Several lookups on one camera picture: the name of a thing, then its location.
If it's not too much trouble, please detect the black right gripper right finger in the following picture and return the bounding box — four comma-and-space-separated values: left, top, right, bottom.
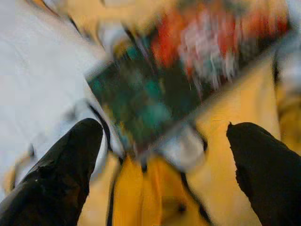
226, 121, 301, 226

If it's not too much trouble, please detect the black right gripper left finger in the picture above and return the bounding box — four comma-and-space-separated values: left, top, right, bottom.
0, 117, 104, 226

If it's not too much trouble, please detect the green book red flower cover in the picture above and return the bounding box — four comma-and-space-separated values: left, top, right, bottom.
84, 0, 293, 158

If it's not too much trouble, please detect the yellow duck print blanket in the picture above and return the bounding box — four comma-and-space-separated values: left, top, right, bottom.
0, 0, 301, 226

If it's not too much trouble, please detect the white quilted mattress pad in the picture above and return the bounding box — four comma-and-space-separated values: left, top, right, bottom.
0, 0, 113, 189

